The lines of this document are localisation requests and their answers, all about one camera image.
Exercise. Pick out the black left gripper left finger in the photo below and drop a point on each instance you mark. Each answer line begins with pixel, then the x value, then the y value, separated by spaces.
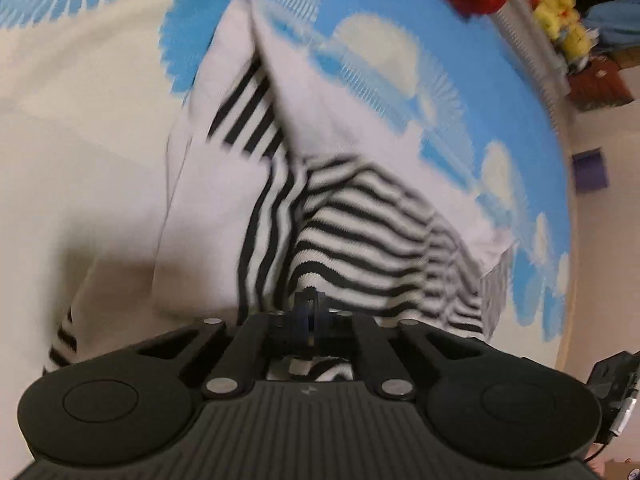
pixel 223 361

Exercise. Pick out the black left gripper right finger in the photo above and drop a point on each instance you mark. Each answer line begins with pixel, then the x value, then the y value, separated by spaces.
pixel 384 358

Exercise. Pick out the black white striped garment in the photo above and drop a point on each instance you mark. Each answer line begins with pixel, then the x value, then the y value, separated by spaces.
pixel 277 180

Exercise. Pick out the purple box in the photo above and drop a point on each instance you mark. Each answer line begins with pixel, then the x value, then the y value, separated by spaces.
pixel 589 169

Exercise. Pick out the dark red plush toy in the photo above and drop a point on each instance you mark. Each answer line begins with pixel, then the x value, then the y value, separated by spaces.
pixel 599 85

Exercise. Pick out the blue cream patterned bed mat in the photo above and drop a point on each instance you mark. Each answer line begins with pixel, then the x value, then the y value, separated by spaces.
pixel 90 90

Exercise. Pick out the yellow plush toys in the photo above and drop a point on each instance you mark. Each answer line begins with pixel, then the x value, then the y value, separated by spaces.
pixel 562 24

